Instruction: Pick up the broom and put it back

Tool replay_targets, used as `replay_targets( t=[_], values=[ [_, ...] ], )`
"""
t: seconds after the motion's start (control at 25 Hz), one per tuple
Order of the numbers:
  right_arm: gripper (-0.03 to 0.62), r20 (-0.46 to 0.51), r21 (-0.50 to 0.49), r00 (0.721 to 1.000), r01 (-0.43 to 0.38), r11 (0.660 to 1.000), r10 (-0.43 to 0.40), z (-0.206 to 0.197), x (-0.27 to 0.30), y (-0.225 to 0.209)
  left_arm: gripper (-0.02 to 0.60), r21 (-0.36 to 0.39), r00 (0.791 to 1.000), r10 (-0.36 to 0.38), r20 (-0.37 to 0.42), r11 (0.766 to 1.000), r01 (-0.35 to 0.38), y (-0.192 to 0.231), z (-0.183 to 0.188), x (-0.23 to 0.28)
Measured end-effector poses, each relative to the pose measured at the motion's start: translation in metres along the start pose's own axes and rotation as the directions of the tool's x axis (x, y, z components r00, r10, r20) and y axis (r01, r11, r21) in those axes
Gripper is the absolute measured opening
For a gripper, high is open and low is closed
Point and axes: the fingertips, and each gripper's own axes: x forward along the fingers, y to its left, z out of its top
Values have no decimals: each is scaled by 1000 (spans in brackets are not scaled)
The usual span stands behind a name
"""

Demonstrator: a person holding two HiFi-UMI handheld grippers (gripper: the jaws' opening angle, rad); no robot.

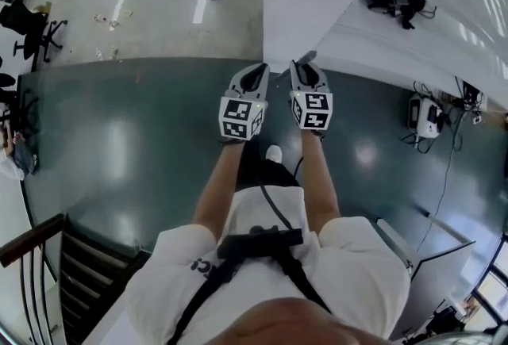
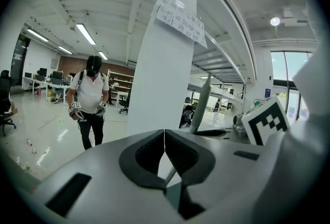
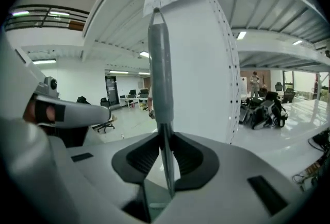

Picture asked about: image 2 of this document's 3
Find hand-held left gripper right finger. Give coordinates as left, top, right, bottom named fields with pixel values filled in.
left=164, top=129, right=325, bottom=224

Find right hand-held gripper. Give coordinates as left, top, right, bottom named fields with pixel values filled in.
left=192, top=96, right=290, bottom=146

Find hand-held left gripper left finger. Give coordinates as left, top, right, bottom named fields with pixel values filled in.
left=23, top=129, right=179, bottom=224

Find pile of black equipment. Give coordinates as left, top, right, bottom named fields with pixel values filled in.
left=179, top=103, right=194, bottom=129

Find scattered small white bottles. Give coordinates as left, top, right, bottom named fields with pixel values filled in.
left=14, top=137, right=51, bottom=171

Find white storage shelf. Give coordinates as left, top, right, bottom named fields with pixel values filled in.
left=107, top=68, right=135, bottom=107

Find glass entrance door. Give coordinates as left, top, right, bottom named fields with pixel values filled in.
left=270, top=50, right=315, bottom=123

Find row of white office desks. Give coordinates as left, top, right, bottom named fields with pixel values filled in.
left=22, top=67, right=72, bottom=103

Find handwritten paper note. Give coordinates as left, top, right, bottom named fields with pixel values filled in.
left=154, top=0, right=209, bottom=49

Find black mesh office chair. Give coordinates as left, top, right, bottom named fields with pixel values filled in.
left=0, top=70, right=17, bottom=136

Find white ceiling unit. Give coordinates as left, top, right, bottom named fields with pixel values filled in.
left=282, top=7, right=309, bottom=26

